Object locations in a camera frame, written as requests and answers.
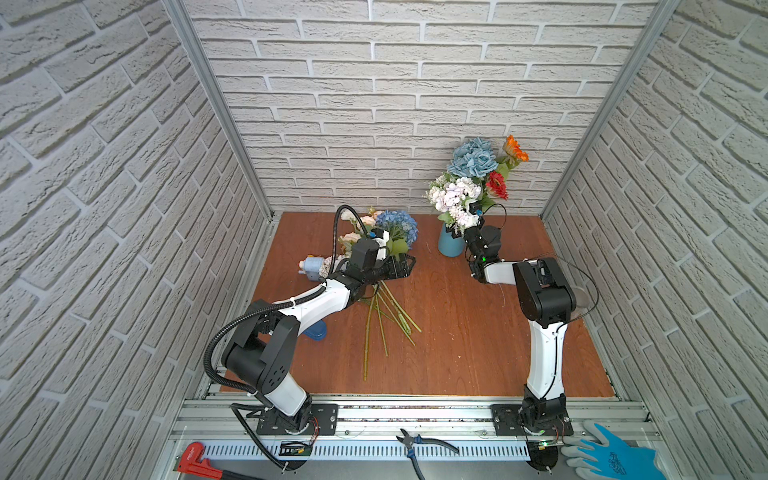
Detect dark blue hydrangea flower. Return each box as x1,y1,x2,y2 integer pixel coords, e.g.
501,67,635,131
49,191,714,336
375,210,419,255

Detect teal ceramic vase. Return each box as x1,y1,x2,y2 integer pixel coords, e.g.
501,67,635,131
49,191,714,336
438,223,465,258

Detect pink white mixed bouquet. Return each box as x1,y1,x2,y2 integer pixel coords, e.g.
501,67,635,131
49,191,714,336
426,172,484,234

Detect red carnation flower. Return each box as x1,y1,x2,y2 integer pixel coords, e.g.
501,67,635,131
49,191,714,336
480,171,508,211

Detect light blue rose bouquet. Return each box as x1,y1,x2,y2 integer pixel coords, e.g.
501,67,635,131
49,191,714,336
447,138,499,178

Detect orange gerbera flower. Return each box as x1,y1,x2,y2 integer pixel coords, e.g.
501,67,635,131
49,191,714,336
495,135,529,179

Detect peach rose stem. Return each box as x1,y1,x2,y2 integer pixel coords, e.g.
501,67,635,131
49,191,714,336
338,209,383,254

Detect clear glass vase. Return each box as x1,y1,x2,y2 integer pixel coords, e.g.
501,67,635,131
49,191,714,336
571,285,594,316

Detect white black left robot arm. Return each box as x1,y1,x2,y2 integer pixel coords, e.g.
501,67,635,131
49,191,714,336
208,238,416,431

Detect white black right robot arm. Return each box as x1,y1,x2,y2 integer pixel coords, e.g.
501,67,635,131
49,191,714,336
463,225,577,436

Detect small pink white bouquet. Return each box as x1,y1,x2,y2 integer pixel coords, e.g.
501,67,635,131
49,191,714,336
318,255,347,280

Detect cream white flower stem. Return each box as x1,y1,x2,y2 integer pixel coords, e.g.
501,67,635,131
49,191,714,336
340,208,357,222

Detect light blue small bottle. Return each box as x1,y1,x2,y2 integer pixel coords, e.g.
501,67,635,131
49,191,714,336
298,256,325,282

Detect red clamp tool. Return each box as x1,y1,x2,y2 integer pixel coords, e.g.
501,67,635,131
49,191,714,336
175,442,261,480

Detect white blue work glove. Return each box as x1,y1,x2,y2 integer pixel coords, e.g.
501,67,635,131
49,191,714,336
560,421,665,480

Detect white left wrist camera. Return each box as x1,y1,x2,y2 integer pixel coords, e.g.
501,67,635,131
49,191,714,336
367,227,390,261

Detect black corrugated cable conduit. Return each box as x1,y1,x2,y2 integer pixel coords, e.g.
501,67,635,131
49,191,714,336
202,204,370,395

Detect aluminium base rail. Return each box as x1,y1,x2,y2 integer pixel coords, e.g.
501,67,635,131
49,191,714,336
151,392,663,479

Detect blue handled pliers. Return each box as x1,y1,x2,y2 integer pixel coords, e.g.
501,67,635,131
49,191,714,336
395,427,460,480

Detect aluminium left corner post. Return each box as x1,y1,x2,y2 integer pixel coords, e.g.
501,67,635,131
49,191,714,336
164,0,274,220

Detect aluminium corner post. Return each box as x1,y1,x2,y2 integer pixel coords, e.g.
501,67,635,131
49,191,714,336
539,0,681,222
164,0,274,220

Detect aluminium right corner post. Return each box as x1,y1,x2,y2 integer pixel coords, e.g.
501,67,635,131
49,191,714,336
539,0,681,222

